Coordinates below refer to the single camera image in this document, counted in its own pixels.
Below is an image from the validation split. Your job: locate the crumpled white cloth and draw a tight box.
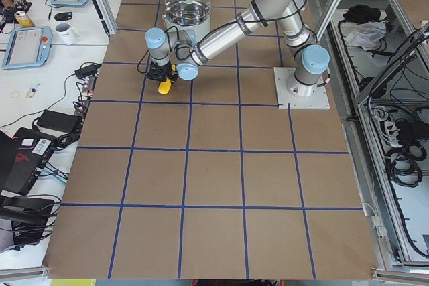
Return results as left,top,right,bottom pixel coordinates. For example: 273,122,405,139
345,21,387,50

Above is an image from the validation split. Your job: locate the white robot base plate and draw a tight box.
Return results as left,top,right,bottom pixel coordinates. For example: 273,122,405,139
273,67,330,110

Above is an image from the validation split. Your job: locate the black power adapter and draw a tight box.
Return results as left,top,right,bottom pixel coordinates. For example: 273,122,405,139
36,110,82,133

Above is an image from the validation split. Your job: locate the black laptop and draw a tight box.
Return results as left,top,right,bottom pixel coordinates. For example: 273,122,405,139
1,127,56,196

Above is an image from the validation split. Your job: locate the white mug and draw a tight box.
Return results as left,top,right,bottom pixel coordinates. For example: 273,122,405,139
55,23,80,45

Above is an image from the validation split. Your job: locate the coiled black cable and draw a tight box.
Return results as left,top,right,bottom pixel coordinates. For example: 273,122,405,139
385,145,424,188

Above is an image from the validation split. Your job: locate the blue teach pendant near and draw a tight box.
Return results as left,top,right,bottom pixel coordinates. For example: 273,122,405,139
2,26,52,70

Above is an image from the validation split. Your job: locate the black computer mouse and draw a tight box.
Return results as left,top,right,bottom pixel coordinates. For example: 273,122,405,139
54,12,72,21

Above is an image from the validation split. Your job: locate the yellow drink can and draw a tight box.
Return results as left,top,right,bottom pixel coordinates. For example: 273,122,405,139
14,11,35,28

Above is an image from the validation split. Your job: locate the yellow toy corn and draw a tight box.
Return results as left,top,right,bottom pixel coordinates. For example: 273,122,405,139
158,78,172,95

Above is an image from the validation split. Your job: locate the glass pot lid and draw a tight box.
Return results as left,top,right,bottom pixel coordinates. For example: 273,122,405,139
165,0,212,26

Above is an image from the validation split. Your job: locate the white cooking pot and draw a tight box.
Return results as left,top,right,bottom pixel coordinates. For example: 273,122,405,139
162,13,210,45

